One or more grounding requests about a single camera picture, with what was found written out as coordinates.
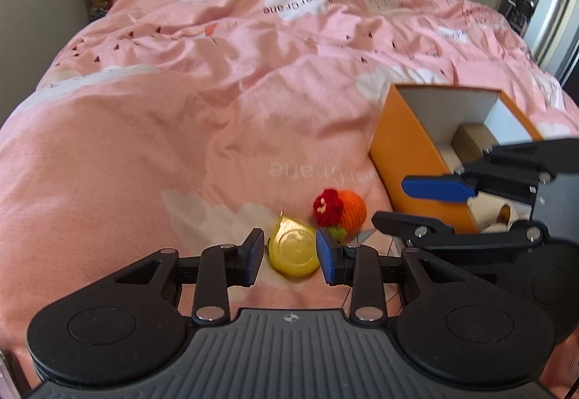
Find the orange crochet ball red flower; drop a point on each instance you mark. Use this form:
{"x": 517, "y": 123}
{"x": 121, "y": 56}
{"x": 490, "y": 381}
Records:
{"x": 353, "y": 211}

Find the small brown cardboard box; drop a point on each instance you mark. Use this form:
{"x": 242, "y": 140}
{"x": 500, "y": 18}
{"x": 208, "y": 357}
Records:
{"x": 470, "y": 143}

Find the white door frame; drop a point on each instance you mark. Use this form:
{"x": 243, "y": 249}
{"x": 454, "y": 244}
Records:
{"x": 556, "y": 19}

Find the pink printed blanket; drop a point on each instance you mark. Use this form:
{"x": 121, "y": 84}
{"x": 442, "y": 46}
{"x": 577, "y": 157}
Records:
{"x": 181, "y": 109}

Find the yellow round plastic lid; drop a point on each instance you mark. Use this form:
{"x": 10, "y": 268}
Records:
{"x": 291, "y": 249}

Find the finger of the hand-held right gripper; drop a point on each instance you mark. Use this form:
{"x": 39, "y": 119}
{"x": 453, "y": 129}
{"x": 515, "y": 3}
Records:
{"x": 398, "y": 222}
{"x": 434, "y": 188}

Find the orange cardboard box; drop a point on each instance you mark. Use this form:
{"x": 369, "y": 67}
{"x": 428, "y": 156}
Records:
{"x": 407, "y": 141}

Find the black and white plush toy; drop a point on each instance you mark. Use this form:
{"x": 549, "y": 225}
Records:
{"x": 488, "y": 205}

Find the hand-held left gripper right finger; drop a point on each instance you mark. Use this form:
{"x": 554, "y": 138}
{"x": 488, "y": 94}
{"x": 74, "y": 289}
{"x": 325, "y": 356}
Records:
{"x": 326, "y": 259}

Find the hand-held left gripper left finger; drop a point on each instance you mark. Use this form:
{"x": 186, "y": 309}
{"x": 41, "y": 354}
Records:
{"x": 254, "y": 259}

